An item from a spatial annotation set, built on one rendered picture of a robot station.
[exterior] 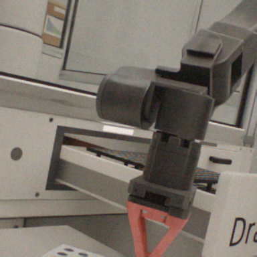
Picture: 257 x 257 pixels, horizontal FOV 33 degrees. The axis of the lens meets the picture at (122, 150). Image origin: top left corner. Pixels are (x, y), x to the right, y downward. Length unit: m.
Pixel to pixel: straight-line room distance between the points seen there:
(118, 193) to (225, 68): 0.25
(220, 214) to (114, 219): 0.42
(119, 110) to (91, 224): 0.42
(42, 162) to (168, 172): 0.32
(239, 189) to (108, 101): 0.19
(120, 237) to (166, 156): 0.50
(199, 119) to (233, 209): 0.13
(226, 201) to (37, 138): 0.34
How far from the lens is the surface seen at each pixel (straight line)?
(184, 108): 0.46
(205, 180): 0.66
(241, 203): 0.56
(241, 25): 0.57
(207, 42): 0.51
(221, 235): 0.54
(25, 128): 0.71
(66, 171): 0.74
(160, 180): 0.47
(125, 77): 0.51
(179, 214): 0.46
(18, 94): 0.70
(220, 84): 0.53
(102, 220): 0.89
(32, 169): 0.73
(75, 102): 0.76
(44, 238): 0.69
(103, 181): 0.68
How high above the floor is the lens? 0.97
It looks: 5 degrees down
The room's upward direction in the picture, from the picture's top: 11 degrees clockwise
